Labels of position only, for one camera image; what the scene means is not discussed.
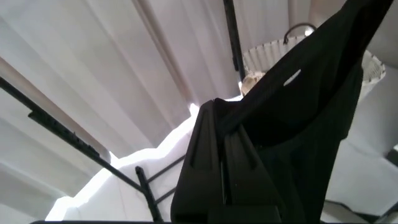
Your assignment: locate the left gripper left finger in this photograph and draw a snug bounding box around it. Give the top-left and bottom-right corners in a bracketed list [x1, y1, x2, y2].
[170, 98, 225, 223]

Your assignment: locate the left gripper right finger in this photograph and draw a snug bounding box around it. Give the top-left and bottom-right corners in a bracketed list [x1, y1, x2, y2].
[222, 123, 287, 223]

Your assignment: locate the black garment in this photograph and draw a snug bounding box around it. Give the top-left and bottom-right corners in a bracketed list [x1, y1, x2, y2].
[213, 0, 395, 224]

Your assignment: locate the white laundry basket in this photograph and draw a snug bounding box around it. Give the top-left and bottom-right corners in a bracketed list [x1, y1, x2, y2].
[241, 22, 387, 101]

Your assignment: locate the black clothes rack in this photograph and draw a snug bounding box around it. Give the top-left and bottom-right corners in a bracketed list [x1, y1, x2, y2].
[0, 0, 247, 223]

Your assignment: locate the cream printed garment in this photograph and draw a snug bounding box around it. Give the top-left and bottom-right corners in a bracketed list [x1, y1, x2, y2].
[240, 71, 267, 96]

